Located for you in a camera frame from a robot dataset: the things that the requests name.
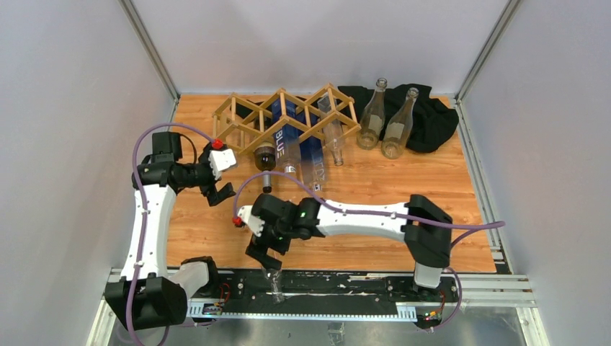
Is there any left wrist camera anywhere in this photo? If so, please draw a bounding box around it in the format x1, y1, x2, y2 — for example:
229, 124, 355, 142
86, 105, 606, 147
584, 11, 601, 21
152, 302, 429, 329
208, 148, 238, 181

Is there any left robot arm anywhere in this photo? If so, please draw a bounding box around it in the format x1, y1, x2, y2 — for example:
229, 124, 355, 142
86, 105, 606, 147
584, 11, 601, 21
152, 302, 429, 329
104, 131, 237, 331

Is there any clear glass bottle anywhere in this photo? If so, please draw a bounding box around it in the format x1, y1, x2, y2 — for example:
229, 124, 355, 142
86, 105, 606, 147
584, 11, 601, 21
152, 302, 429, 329
357, 77, 388, 150

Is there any dark green wine bottle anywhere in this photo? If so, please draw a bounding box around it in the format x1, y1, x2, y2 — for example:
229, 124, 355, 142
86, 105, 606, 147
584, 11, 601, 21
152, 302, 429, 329
254, 142, 277, 194

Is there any wooden wine rack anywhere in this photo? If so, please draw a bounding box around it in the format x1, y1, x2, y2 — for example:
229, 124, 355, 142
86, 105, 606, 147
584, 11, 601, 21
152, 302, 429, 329
212, 83, 361, 155

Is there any clear bottle dark label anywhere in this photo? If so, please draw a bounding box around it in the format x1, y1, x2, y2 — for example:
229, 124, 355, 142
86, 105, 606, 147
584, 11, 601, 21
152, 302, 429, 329
380, 87, 419, 159

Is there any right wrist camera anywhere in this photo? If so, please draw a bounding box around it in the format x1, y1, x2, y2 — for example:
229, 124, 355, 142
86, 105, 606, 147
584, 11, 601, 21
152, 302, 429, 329
238, 205, 265, 237

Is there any black cloth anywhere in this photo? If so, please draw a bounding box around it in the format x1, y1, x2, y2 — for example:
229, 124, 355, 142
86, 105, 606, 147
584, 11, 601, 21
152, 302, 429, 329
336, 84, 460, 154

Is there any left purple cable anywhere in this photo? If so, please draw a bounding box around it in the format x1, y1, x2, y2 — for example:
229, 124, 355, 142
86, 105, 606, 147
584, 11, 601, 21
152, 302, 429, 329
125, 123, 226, 346

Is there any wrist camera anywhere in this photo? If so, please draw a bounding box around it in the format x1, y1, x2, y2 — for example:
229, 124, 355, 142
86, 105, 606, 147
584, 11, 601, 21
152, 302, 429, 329
238, 205, 265, 237
208, 148, 238, 181

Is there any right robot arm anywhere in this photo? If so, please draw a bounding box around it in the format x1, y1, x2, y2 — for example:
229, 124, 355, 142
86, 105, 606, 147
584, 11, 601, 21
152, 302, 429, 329
235, 194, 452, 301

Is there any blue labelled bottle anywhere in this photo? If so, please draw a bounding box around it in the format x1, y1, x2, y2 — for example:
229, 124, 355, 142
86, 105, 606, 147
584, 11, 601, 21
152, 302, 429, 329
271, 98, 301, 178

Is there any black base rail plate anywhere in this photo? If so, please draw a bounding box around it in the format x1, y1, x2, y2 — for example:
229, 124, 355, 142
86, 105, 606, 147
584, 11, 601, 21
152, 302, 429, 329
187, 269, 459, 322

